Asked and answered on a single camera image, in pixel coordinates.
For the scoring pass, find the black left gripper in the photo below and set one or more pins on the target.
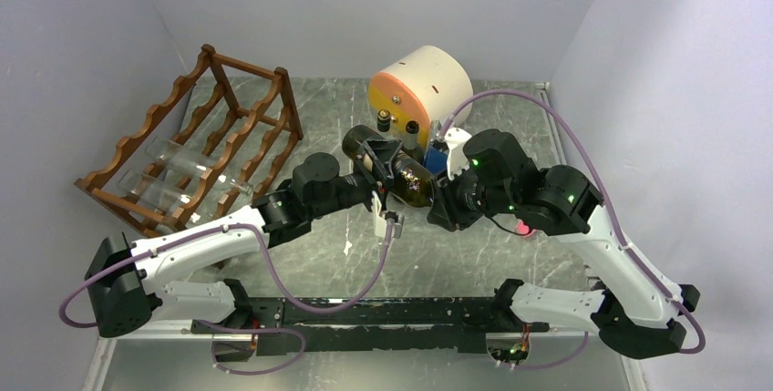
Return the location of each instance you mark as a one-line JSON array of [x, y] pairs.
[[383, 153]]

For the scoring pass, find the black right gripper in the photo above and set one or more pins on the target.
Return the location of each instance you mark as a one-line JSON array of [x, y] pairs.
[[440, 211]]

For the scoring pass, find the dark green wine bottle front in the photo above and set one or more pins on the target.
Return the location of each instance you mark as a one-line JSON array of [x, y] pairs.
[[404, 176]]

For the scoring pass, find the small clear square bottle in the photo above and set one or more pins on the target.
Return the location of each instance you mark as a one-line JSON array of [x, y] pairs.
[[193, 164]]

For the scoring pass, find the clear glass wine bottle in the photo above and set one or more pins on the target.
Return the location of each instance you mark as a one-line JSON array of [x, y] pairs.
[[158, 194]]

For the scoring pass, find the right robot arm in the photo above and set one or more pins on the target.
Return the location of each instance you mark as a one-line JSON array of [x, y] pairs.
[[638, 313]]

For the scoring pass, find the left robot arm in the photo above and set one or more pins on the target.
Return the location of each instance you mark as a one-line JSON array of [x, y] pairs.
[[211, 243]]

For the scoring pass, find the dark wine bottle behind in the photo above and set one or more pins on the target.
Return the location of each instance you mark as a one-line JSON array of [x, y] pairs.
[[411, 143]]

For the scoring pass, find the clear bottle with black cap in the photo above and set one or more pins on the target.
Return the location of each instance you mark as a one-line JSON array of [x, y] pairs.
[[383, 120]]

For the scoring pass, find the blue bottle with silver cap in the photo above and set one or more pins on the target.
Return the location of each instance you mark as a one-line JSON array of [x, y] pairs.
[[436, 156]]

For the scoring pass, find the brown wooden wine rack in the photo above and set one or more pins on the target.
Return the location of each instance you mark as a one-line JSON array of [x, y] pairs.
[[277, 109]]

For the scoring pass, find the cream orange yellow cylinder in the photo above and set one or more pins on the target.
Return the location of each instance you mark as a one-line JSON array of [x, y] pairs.
[[427, 85]]

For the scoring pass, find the pink eraser block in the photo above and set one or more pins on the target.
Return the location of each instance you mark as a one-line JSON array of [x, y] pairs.
[[524, 230]]

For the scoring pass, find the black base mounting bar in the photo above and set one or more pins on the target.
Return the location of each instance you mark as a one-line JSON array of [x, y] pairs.
[[264, 326]]

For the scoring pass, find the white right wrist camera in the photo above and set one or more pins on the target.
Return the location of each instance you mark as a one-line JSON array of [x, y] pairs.
[[457, 162]]

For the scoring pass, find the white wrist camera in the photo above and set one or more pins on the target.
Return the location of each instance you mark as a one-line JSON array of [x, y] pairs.
[[387, 224], [457, 162]]

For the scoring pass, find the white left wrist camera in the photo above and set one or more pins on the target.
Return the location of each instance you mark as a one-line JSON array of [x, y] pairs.
[[387, 224]]

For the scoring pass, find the aluminium frame rail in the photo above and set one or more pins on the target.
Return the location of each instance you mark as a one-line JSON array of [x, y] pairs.
[[506, 348]]

